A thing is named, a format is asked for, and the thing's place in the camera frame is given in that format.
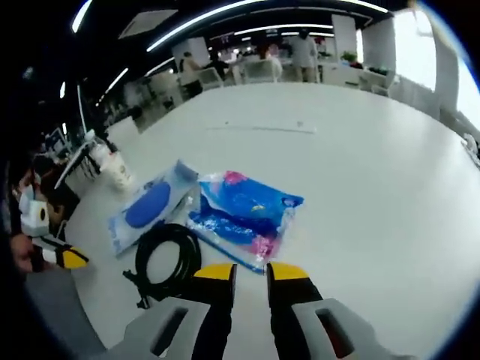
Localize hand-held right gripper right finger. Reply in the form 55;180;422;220
266;262;399;360

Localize person's left hand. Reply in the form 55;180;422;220
10;233;43;272

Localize white table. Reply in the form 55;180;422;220
69;82;480;360

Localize long ceiling light strip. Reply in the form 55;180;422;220
145;0;389;53

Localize clear plastic water bottle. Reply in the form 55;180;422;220
83;129;112;176

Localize white office chair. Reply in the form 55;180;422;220
242;59;283;85
198;68;225;92

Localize black cable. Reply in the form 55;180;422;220
122;222;204;309

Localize tissue packet with blue oval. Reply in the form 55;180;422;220
108;160;200;257

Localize blue plastic packet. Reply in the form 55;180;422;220
187;169;306;274

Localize white paper cup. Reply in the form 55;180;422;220
106;152;135;194

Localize ceiling air vent panel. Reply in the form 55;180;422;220
118;9;180;41

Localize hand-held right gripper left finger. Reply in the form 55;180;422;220
104;262;239;360

